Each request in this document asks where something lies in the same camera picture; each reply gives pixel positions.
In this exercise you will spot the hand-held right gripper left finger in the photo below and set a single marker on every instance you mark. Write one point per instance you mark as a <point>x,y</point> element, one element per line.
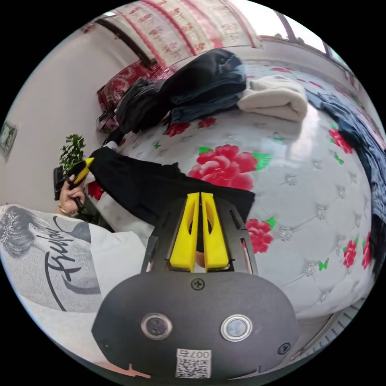
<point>184,241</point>

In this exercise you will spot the cream sweater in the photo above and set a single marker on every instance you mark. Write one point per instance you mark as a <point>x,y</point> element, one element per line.
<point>277,96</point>

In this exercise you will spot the window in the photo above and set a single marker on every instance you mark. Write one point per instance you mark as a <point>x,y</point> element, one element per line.
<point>304,30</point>

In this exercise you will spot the green potted plant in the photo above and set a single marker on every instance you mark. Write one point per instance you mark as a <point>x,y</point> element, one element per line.
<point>72,150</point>

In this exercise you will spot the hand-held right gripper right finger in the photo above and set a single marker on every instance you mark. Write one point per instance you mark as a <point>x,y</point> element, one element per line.
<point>214,244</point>

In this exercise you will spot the black pants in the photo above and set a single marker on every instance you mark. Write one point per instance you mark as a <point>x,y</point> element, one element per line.
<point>156,187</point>

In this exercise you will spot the pile of clothes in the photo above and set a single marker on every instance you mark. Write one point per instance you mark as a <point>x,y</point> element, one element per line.
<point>187,87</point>

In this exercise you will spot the person's left hand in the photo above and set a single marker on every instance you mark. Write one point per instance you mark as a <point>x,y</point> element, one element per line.
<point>68,200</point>

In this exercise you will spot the red patterned pillow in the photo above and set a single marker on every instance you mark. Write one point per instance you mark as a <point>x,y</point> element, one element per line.
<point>120,87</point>

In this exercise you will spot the blue denim garment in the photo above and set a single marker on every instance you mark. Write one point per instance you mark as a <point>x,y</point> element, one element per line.
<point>366,144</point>

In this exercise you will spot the red and white curtain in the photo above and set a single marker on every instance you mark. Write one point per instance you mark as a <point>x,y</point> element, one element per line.
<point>187,27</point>

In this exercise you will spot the person's body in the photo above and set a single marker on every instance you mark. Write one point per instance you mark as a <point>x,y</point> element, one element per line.
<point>45,271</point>

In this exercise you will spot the bed with flowered quilt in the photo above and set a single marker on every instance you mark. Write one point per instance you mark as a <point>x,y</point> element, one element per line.
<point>301,187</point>

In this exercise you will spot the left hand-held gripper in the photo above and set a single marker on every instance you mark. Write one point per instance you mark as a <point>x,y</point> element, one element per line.
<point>58,184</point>

